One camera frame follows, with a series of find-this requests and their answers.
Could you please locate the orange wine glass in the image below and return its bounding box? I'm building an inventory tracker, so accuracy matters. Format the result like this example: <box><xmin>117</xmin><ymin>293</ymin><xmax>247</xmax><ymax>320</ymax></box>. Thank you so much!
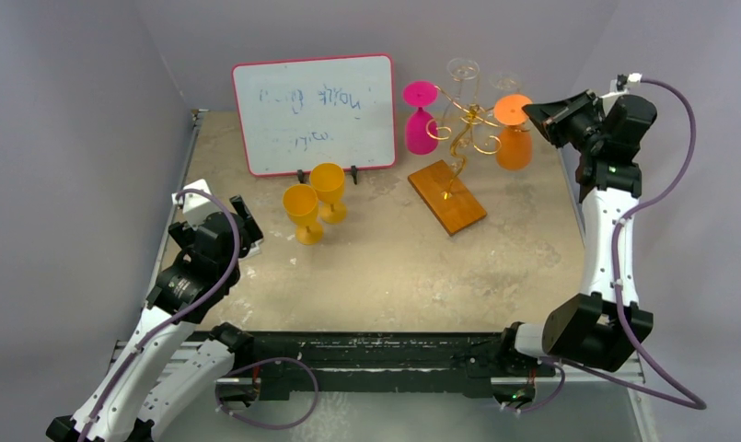
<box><xmin>492</xmin><ymin>93</ymin><xmax>532</xmax><ymax>171</ymax></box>

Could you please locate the yellow wine glass front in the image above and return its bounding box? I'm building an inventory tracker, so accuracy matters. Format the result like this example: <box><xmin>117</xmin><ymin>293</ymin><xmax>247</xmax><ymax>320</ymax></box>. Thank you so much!
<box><xmin>282</xmin><ymin>184</ymin><xmax>324</xmax><ymax>245</ymax></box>

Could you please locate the yellow wine glass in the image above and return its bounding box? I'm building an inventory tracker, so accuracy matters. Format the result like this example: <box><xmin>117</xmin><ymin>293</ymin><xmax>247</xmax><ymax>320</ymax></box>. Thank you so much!
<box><xmin>309</xmin><ymin>163</ymin><xmax>347</xmax><ymax>224</ymax></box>
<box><xmin>282</xmin><ymin>184</ymin><xmax>324</xmax><ymax>245</ymax></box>

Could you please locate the red framed whiteboard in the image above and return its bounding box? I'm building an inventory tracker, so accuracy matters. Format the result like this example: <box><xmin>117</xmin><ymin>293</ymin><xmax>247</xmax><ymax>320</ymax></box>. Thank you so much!
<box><xmin>231</xmin><ymin>53</ymin><xmax>397</xmax><ymax>177</ymax></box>

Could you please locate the gold wire wine glass rack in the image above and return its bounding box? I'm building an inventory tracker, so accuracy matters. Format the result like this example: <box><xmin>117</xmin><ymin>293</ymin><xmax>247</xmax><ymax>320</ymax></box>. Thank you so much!
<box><xmin>408</xmin><ymin>83</ymin><xmax>504</xmax><ymax>236</ymax></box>

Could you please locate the white plastic packaged item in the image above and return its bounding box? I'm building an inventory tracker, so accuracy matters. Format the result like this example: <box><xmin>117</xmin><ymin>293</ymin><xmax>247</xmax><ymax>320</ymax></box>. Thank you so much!
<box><xmin>242</xmin><ymin>239</ymin><xmax>264</xmax><ymax>260</ymax></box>

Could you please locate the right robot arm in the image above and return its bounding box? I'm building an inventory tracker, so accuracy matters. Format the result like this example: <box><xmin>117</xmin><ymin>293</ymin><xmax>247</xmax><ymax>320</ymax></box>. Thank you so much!
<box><xmin>496</xmin><ymin>91</ymin><xmax>657</xmax><ymax>375</ymax></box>

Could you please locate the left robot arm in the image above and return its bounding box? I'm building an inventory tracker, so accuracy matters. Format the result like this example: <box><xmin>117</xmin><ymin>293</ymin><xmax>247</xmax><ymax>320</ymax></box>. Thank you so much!
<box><xmin>46</xmin><ymin>190</ymin><xmax>263</xmax><ymax>441</ymax></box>

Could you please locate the clear wine glass right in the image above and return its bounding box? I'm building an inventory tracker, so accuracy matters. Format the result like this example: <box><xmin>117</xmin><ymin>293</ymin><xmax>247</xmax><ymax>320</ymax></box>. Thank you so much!
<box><xmin>489</xmin><ymin>70</ymin><xmax>523</xmax><ymax>99</ymax></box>

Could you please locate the clear wine glass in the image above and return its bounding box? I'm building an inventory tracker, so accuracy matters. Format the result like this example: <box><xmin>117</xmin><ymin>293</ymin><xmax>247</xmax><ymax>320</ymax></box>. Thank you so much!
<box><xmin>489</xmin><ymin>70</ymin><xmax>523</xmax><ymax>99</ymax></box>
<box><xmin>442</xmin><ymin>57</ymin><xmax>480</xmax><ymax>118</ymax></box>

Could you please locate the clear wine glass left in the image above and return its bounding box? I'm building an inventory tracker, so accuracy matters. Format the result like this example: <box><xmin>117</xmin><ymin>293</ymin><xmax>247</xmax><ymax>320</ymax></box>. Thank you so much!
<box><xmin>442</xmin><ymin>57</ymin><xmax>480</xmax><ymax>118</ymax></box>

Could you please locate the pink wine glass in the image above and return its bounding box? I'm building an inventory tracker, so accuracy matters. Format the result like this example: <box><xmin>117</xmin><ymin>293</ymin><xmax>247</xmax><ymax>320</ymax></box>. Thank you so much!
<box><xmin>402</xmin><ymin>80</ymin><xmax>438</xmax><ymax>156</ymax></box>

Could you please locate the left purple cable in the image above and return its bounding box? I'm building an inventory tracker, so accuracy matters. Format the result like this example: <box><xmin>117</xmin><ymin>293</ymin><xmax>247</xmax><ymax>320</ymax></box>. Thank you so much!
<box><xmin>76</xmin><ymin>189</ymin><xmax>242</xmax><ymax>442</ymax></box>

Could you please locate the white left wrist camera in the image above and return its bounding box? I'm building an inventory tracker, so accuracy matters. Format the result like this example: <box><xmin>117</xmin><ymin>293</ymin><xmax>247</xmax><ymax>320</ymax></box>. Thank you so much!
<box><xmin>171</xmin><ymin>179</ymin><xmax>218</xmax><ymax>228</ymax></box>

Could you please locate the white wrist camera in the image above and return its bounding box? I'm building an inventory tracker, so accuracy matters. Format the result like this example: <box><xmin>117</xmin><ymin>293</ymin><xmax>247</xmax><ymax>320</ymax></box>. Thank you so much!
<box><xmin>600</xmin><ymin>73</ymin><xmax>643</xmax><ymax>100</ymax></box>
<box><xmin>171</xmin><ymin>179</ymin><xmax>218</xmax><ymax>228</ymax></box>

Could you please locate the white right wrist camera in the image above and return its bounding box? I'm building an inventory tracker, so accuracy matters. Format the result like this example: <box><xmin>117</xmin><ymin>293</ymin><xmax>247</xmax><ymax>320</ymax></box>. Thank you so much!
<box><xmin>600</xmin><ymin>73</ymin><xmax>643</xmax><ymax>100</ymax></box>

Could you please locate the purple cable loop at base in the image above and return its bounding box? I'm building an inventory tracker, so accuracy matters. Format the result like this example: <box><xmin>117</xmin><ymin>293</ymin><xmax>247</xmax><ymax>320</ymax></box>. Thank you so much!
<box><xmin>214</xmin><ymin>356</ymin><xmax>319</xmax><ymax>431</ymax></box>

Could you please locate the black metal base frame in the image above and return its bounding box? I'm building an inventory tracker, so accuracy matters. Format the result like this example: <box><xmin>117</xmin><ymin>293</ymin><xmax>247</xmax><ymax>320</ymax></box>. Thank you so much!
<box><xmin>110</xmin><ymin>329</ymin><xmax>643</xmax><ymax>404</ymax></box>

